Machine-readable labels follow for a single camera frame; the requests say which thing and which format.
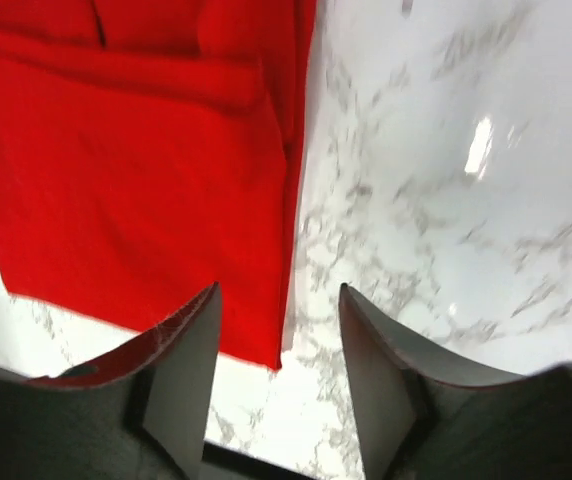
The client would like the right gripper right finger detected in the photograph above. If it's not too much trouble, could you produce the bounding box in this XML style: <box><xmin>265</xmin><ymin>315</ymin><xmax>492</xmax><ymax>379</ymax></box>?
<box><xmin>339</xmin><ymin>284</ymin><xmax>556</xmax><ymax>479</ymax></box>

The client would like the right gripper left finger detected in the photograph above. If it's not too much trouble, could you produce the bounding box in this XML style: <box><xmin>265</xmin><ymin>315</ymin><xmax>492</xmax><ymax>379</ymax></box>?
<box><xmin>27</xmin><ymin>283</ymin><xmax>222</xmax><ymax>479</ymax></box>

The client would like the red t shirt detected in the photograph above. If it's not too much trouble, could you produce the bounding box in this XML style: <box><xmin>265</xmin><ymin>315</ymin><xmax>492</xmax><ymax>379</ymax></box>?
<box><xmin>0</xmin><ymin>1</ymin><xmax>316</xmax><ymax>370</ymax></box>

